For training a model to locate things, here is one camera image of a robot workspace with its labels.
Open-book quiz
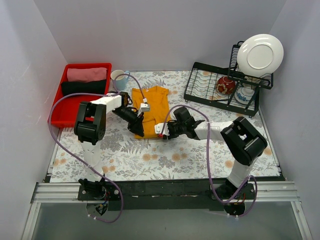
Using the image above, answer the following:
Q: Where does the orange t shirt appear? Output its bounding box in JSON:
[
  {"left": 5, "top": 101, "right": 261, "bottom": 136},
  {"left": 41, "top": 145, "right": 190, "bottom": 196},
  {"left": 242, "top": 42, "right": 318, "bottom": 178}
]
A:
[{"left": 134, "top": 86, "right": 170, "bottom": 139}]

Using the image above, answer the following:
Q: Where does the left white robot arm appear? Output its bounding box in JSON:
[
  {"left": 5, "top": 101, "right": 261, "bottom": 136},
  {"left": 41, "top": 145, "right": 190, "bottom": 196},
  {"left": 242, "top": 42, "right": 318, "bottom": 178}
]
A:
[{"left": 74, "top": 91, "right": 150, "bottom": 200}]

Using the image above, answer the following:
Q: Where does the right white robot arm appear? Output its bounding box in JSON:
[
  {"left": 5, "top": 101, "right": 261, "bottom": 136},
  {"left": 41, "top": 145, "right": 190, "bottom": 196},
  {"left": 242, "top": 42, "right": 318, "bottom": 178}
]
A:
[{"left": 154, "top": 105, "right": 268, "bottom": 199}]

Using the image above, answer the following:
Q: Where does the floral table mat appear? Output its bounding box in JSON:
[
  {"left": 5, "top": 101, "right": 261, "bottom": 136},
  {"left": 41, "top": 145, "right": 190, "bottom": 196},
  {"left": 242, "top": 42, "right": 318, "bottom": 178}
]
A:
[{"left": 49, "top": 70, "right": 280, "bottom": 183}]

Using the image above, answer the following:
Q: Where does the light blue mug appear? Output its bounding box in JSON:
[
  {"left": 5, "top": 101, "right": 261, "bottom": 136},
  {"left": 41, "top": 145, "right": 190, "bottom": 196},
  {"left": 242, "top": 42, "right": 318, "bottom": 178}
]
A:
[{"left": 110, "top": 70, "right": 130, "bottom": 91}]

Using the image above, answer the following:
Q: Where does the black rolled t shirt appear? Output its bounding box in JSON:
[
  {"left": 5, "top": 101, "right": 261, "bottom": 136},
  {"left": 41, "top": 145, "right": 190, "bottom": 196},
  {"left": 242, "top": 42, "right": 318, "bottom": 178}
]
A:
[{"left": 60, "top": 79, "right": 107, "bottom": 96}]

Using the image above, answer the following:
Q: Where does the red floral bowl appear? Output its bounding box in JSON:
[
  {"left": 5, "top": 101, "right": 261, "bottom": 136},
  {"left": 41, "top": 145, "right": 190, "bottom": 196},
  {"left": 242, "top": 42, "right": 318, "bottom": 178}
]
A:
[{"left": 216, "top": 76, "right": 236, "bottom": 95}]

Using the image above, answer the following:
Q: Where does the pink rolled t shirt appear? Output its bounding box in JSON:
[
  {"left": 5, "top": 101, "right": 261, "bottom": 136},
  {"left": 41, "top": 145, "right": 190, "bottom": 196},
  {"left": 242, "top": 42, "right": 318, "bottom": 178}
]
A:
[{"left": 67, "top": 67, "right": 107, "bottom": 83}]

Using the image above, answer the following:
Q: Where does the white blue floral bowl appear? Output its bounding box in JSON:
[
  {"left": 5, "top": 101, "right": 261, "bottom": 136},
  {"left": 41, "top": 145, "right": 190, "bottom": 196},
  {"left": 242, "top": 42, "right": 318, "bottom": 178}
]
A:
[{"left": 235, "top": 87, "right": 255, "bottom": 105}]

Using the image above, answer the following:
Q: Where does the red plastic bin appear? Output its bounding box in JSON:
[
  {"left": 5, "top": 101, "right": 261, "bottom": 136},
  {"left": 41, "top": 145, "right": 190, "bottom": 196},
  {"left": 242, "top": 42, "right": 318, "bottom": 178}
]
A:
[{"left": 51, "top": 62, "right": 112, "bottom": 128}]

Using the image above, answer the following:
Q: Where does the white plate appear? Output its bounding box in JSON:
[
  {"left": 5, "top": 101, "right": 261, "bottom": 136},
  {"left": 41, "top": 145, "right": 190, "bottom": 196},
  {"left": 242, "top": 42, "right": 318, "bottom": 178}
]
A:
[{"left": 237, "top": 34, "right": 284, "bottom": 78}]

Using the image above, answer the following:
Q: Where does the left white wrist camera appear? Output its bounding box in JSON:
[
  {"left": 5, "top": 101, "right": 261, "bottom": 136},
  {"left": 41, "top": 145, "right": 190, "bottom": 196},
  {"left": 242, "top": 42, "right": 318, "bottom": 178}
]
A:
[{"left": 139, "top": 102, "right": 151, "bottom": 113}]

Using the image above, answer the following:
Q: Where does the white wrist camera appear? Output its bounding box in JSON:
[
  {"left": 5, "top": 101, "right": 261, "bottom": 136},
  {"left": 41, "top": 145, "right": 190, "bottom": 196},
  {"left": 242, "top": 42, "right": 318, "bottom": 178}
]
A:
[
  {"left": 139, "top": 102, "right": 151, "bottom": 113},
  {"left": 154, "top": 122, "right": 170, "bottom": 138}
]

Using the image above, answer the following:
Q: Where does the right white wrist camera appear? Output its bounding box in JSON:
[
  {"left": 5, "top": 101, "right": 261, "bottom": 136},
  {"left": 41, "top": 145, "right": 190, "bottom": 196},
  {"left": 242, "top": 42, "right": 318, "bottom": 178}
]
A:
[{"left": 154, "top": 122, "right": 170, "bottom": 138}]

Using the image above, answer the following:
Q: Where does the black wire dish rack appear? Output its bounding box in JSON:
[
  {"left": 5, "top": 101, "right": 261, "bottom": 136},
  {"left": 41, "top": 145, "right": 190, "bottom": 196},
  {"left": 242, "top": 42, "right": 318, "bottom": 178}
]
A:
[{"left": 183, "top": 41, "right": 274, "bottom": 117}]

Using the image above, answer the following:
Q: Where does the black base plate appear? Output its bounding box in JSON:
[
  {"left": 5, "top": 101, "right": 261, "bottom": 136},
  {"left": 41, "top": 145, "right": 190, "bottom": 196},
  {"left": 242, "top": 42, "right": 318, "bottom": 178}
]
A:
[{"left": 77, "top": 178, "right": 256, "bottom": 216}]

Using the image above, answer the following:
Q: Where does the aluminium rail frame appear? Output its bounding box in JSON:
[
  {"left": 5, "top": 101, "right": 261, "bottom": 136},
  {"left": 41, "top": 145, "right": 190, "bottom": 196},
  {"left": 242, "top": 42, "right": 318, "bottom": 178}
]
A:
[{"left": 22, "top": 179, "right": 312, "bottom": 240}]

